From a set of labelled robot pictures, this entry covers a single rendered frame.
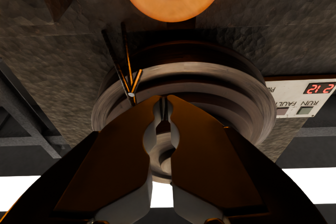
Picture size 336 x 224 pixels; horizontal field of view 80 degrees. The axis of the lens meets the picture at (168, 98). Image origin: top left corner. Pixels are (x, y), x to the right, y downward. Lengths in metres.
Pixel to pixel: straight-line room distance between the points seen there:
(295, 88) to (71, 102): 0.71
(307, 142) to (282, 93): 8.75
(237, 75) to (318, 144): 9.23
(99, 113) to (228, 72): 0.30
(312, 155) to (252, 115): 8.70
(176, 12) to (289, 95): 0.49
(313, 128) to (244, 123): 5.84
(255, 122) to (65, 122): 0.65
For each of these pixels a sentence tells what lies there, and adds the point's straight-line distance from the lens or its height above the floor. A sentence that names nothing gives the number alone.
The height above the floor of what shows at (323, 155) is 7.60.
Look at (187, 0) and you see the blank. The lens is 0.35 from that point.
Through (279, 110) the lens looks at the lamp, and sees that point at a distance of 0.77.
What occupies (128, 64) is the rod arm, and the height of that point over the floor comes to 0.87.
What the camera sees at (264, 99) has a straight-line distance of 0.49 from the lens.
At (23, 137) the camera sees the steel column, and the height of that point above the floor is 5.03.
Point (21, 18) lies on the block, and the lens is 0.39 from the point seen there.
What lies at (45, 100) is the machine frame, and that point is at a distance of 0.78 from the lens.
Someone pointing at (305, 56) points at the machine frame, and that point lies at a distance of 0.67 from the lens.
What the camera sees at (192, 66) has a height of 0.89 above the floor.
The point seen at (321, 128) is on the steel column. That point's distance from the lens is 6.43.
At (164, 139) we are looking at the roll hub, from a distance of 0.41.
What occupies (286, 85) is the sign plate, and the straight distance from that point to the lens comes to 0.69.
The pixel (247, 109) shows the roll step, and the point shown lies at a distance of 0.47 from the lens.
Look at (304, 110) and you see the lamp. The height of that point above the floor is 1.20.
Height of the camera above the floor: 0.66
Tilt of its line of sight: 47 degrees up
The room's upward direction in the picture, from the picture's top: 176 degrees clockwise
